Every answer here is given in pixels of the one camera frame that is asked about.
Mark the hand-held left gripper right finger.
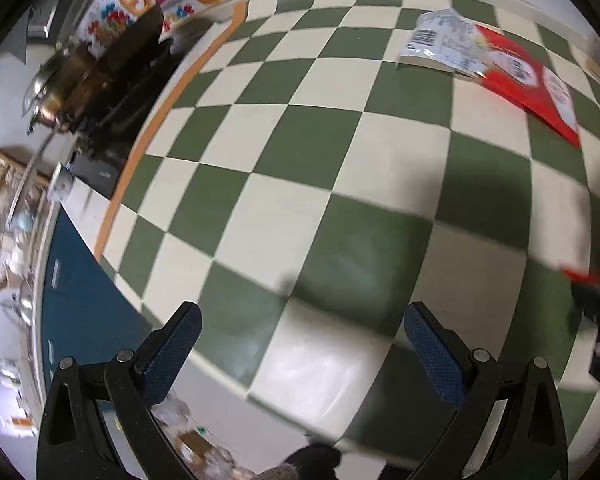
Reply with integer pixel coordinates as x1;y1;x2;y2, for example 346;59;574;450
402;301;568;480

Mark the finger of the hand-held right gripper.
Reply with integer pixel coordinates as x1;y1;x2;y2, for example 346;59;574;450
570;280;600;319

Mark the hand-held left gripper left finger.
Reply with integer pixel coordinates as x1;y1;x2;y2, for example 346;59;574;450
37;301;203;480

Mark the red plastic wrapper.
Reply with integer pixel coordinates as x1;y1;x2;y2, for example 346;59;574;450
561;266;600;286

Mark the round white trash bin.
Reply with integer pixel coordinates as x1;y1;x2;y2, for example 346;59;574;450
152;395;261;480

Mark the red snack packet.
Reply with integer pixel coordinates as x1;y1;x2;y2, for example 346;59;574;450
472;22;583;148

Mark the clear white plastic packet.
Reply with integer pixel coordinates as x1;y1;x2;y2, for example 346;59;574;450
397;9;491;78

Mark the blue base cabinet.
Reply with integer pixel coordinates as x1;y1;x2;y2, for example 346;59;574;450
40;207;153;391

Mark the person's dark fleece clothing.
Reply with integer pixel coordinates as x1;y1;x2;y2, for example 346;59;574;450
267;442;343;480

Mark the black induction cooktop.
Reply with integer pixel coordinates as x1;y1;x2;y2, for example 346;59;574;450
72;20;216;201

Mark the white cup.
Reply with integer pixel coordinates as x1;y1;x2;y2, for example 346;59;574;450
47;164;76;203

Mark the green checkered table mat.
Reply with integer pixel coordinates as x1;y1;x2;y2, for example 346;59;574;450
94;0;600;461

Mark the wooden board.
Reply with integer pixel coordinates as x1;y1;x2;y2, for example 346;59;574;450
0;146;53;183

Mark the steel pot with lid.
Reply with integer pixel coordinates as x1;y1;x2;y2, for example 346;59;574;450
22;47;98;133

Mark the black range hood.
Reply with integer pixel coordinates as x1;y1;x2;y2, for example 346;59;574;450
10;0;78;61

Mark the colourful wall sticker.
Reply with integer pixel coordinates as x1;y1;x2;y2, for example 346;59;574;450
77;0;233;53

